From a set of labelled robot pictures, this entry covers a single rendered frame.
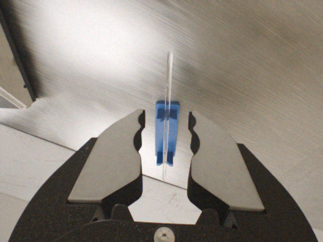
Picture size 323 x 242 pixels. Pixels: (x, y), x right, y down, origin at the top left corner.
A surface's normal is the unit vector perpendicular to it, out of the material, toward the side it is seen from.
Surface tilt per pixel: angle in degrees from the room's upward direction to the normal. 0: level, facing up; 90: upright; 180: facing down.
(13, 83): 90
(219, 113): 0
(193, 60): 0
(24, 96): 90
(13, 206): 90
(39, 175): 0
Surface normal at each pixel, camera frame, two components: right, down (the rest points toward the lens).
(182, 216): -0.04, 0.54
